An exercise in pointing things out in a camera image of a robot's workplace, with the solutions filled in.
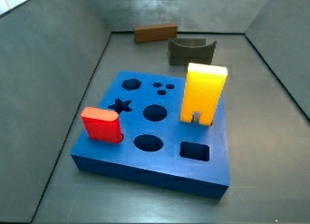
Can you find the red rounded block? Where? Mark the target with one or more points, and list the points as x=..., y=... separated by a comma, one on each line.
x=102, y=124

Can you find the yellow slotted block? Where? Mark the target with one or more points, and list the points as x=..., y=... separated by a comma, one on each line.
x=204, y=88

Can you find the dark grey cradle fixture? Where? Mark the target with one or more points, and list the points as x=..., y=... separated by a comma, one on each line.
x=189, y=50

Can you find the blue shape sorter block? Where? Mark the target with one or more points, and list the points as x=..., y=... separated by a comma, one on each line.
x=177, y=155

